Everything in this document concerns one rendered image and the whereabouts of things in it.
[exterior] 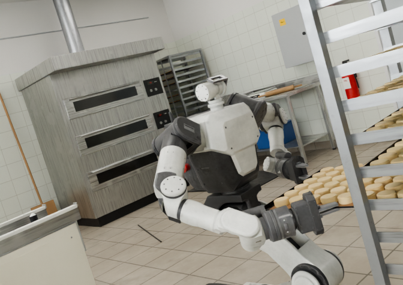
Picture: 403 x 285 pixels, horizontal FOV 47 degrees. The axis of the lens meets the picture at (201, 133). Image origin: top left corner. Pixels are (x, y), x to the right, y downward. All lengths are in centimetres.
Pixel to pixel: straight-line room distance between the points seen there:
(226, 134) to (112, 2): 593
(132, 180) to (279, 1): 297
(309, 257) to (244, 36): 530
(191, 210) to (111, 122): 447
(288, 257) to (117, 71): 453
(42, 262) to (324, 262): 103
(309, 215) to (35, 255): 103
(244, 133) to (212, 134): 15
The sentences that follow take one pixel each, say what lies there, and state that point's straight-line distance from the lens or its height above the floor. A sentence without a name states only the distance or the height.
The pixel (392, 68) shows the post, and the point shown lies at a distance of 164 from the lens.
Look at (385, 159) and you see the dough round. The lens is 133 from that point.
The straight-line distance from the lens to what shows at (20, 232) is 186.
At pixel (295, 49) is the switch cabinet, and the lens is 600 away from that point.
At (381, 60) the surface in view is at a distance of 119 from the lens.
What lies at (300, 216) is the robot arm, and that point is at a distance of 133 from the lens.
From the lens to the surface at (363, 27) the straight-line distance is 120.
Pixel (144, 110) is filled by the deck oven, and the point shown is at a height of 115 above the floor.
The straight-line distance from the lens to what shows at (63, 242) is 192.
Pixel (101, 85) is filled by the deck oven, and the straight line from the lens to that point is 579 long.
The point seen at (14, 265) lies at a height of 79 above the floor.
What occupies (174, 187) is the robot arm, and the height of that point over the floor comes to 94.
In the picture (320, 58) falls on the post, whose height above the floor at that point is 119.
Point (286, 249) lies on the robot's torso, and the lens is 174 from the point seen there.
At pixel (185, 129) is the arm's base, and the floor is 108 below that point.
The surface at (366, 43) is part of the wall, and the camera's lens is 572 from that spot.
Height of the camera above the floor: 119
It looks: 5 degrees down
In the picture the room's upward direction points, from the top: 17 degrees counter-clockwise
